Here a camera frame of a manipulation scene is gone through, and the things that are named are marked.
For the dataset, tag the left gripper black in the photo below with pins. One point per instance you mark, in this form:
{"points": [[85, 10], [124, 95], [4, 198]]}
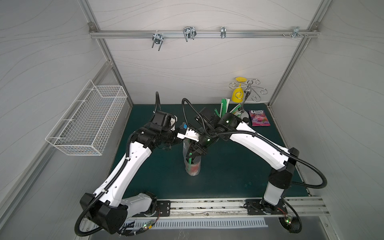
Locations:
{"points": [[173, 142]]}

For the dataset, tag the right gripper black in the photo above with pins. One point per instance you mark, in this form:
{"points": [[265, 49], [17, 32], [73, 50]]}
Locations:
{"points": [[195, 151]]}

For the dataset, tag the clear plastic carrier bag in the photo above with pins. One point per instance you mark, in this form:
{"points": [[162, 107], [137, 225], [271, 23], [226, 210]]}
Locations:
{"points": [[186, 145]]}

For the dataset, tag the red paper cup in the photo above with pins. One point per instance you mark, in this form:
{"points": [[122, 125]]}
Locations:
{"points": [[194, 168]]}

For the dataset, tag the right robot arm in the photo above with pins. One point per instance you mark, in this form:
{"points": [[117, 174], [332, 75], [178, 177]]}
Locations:
{"points": [[282, 161]]}

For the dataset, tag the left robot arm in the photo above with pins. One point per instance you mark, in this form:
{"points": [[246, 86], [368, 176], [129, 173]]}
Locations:
{"points": [[105, 209]]}

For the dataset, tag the green straws bundle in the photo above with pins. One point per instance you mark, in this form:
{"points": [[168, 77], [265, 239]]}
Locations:
{"points": [[225, 107]]}

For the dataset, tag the yellow hanging cup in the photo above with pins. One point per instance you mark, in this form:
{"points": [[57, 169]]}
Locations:
{"points": [[238, 93]]}

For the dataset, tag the pink snack packet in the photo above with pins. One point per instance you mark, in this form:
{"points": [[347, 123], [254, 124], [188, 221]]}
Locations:
{"points": [[259, 118]]}

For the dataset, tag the metal spiral cup stand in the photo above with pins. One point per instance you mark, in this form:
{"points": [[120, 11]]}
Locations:
{"points": [[252, 89]]}

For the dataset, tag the metal u-bolt hook left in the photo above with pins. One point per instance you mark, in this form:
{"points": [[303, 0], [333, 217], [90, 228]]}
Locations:
{"points": [[157, 39]]}

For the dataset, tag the metal u-bolt hook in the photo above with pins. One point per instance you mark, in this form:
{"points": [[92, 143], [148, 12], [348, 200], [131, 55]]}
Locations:
{"points": [[189, 33], [157, 39]]}

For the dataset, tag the small metal clip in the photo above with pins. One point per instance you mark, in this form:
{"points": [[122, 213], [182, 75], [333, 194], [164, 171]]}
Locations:
{"points": [[223, 32]]}

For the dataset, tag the metal u-bolt hook middle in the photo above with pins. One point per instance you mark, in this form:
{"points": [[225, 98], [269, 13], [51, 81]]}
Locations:
{"points": [[189, 33]]}

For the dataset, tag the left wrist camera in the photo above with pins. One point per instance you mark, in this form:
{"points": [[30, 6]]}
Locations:
{"points": [[174, 119]]}

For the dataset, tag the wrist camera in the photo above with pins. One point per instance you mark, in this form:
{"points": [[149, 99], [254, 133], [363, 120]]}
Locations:
{"points": [[174, 119], [187, 133]]}

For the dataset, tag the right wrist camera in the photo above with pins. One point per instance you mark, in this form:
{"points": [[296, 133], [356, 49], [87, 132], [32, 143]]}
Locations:
{"points": [[187, 133]]}

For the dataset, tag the white wire basket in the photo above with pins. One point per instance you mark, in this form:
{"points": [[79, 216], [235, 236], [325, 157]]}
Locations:
{"points": [[86, 126]]}

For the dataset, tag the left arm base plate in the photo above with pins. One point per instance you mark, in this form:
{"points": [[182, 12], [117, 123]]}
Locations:
{"points": [[158, 208]]}

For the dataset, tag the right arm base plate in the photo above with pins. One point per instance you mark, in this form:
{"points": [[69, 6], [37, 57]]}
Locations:
{"points": [[261, 207]]}

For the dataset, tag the white slotted cable duct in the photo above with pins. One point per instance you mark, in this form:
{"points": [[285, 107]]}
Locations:
{"points": [[216, 223]]}

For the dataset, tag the horizontal aluminium rail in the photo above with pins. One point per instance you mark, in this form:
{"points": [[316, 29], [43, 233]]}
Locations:
{"points": [[201, 34]]}

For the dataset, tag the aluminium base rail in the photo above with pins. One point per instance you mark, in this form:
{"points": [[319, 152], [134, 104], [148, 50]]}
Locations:
{"points": [[223, 208]]}

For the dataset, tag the metal bracket hook right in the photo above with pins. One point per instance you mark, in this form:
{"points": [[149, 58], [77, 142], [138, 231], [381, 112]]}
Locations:
{"points": [[295, 34]]}

